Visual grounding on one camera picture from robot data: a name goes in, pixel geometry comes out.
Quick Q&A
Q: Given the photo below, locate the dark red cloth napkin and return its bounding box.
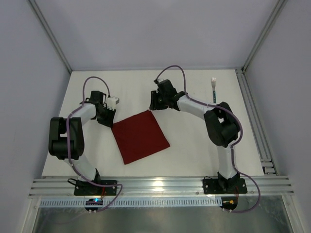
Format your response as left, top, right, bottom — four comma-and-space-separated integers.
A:
112, 110, 170, 165

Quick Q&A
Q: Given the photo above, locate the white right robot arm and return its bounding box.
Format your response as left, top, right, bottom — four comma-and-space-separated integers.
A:
149, 79, 241, 192

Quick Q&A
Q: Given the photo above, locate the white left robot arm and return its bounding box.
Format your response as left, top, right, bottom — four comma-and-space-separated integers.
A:
48, 91, 120, 187

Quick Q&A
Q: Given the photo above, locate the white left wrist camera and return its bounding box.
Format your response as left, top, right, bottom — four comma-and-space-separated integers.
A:
106, 97, 120, 110

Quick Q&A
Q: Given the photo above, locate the fork with teal handle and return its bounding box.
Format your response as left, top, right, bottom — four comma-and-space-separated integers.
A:
211, 77, 216, 103

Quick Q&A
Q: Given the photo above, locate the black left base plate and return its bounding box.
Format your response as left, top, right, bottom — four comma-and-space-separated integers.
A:
74, 180, 117, 196

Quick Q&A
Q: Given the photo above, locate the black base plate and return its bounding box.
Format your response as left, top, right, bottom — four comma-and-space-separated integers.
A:
202, 178, 248, 194
74, 180, 117, 196

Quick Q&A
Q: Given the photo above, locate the aluminium front rail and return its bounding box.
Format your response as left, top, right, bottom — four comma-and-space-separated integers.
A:
29, 176, 294, 198

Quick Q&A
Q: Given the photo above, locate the aluminium rail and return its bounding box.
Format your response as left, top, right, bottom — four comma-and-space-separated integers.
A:
29, 176, 294, 198
235, 69, 278, 176

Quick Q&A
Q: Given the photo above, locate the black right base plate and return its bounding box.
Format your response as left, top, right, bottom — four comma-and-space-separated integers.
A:
202, 178, 248, 194

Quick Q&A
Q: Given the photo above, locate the slotted cable duct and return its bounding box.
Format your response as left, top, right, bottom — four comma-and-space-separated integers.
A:
39, 196, 222, 208

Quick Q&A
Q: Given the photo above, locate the left corner frame post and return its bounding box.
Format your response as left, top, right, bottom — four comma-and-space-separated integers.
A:
27, 0, 73, 74

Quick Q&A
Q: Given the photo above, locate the corner frame post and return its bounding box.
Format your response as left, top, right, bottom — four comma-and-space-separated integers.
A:
242, 0, 288, 72
27, 0, 73, 74

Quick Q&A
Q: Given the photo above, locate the aluminium right side rail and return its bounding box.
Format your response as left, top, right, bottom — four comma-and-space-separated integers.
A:
235, 69, 278, 176

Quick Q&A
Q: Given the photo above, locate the right corner frame post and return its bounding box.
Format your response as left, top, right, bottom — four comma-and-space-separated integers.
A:
242, 0, 288, 72

